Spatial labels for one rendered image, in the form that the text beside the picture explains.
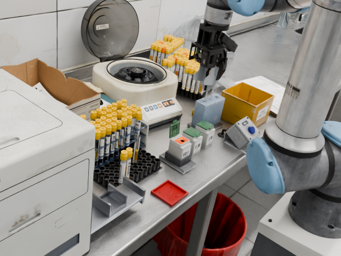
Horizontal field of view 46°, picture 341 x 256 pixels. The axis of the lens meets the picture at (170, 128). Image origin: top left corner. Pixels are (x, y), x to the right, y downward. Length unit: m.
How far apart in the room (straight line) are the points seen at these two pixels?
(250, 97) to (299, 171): 0.67
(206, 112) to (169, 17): 0.68
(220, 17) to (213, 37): 0.06
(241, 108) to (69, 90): 0.54
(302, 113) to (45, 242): 0.50
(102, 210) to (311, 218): 0.45
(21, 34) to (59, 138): 0.73
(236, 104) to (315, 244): 0.56
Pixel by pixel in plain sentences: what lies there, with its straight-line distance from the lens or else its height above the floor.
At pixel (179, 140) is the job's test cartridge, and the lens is 1.06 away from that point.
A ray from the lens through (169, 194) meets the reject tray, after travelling 1.00.
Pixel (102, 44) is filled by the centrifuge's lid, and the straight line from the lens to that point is 1.46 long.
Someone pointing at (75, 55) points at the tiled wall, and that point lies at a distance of 1.47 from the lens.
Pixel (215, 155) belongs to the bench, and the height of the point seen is 0.87.
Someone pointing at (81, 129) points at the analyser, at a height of 1.17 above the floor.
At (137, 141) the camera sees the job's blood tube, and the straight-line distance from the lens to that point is 1.01.
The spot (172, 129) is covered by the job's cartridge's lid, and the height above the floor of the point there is 0.98.
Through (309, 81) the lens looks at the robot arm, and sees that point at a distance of 0.73.
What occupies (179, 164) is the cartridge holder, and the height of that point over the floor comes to 0.90.
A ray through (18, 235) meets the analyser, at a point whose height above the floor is 1.03.
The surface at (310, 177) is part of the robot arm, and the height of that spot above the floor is 1.08.
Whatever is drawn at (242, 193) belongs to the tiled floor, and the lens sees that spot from 2.52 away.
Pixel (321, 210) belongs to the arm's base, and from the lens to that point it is 0.94.
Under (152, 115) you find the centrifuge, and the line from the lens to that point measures 1.24.
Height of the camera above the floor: 1.52
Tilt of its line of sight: 30 degrees down
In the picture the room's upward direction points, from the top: 10 degrees clockwise
